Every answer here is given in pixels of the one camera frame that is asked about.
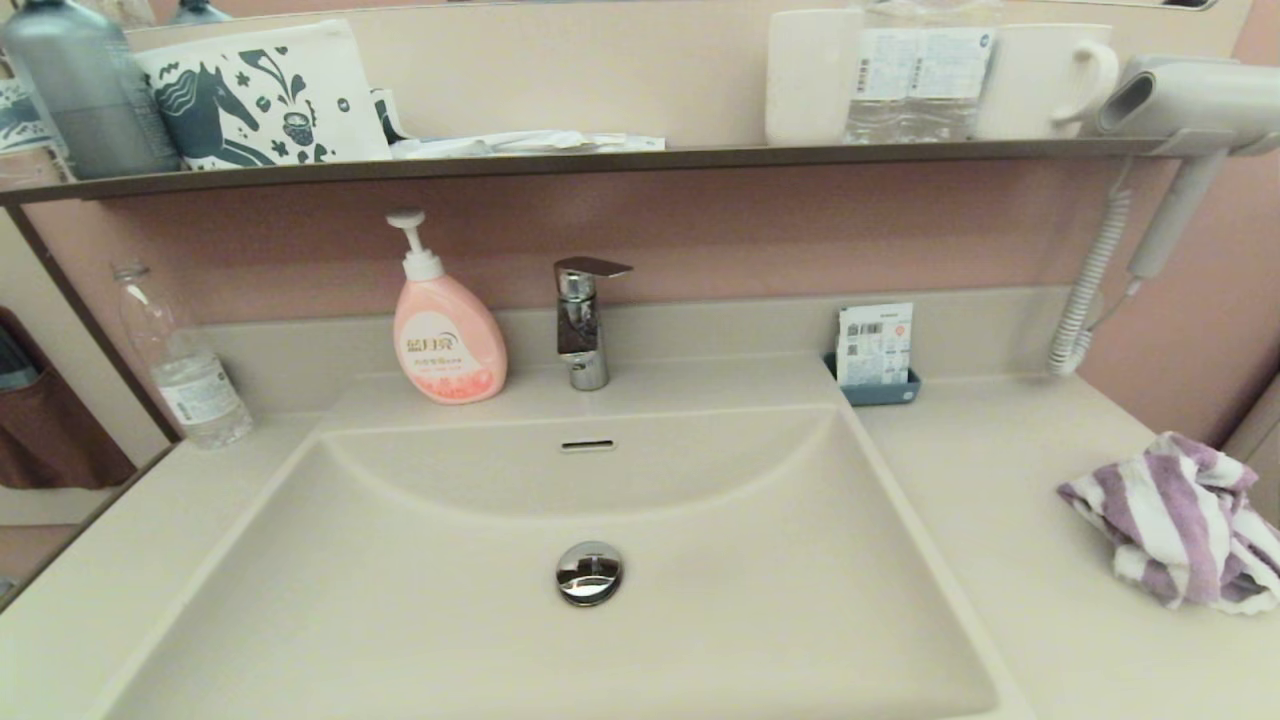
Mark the chrome faucet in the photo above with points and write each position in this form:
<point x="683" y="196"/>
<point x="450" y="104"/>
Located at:
<point x="580" y="330"/>

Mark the purple white striped towel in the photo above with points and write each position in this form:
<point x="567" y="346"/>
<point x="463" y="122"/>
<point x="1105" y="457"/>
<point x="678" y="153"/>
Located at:
<point x="1170" y="520"/>

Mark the beige wash basin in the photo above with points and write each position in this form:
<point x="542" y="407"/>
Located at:
<point x="400" y="620"/>

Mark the pink soap pump bottle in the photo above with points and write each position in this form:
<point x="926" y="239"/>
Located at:
<point x="445" y="340"/>

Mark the chrome drain stopper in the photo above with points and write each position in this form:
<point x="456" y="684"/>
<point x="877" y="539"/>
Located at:
<point x="589" y="573"/>

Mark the white printed sachets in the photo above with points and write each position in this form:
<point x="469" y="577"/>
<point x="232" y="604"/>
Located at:
<point x="875" y="345"/>

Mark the small blue tray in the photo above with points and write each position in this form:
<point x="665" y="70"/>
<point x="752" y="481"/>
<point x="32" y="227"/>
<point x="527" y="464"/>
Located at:
<point x="880" y="393"/>

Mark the flat white plastic packet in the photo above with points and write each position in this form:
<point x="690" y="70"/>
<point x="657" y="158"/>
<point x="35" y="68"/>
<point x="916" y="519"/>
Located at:
<point x="520" y="143"/>

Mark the clear bottle with white label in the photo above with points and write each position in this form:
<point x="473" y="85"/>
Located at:
<point x="955" y="90"/>
<point x="885" y="90"/>

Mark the white horse print pouch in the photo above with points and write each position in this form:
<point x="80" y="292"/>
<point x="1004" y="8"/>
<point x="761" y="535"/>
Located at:
<point x="300" y="80"/>

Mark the tall clear plastic water bottle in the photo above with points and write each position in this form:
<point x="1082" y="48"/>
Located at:
<point x="195" y="395"/>

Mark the grey metal bottle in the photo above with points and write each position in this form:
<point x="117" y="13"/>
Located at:
<point x="90" y="100"/>

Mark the white hair dryer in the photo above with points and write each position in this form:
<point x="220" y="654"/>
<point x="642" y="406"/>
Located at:
<point x="1200" y="100"/>

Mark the grey blue cloth item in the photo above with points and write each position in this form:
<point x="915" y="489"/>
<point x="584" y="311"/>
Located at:
<point x="15" y="365"/>

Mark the blue patterned pouch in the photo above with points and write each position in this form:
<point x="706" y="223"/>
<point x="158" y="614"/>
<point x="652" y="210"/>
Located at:
<point x="20" y="115"/>

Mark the brown wall shelf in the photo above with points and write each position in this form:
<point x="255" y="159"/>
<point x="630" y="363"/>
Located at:
<point x="600" y="160"/>

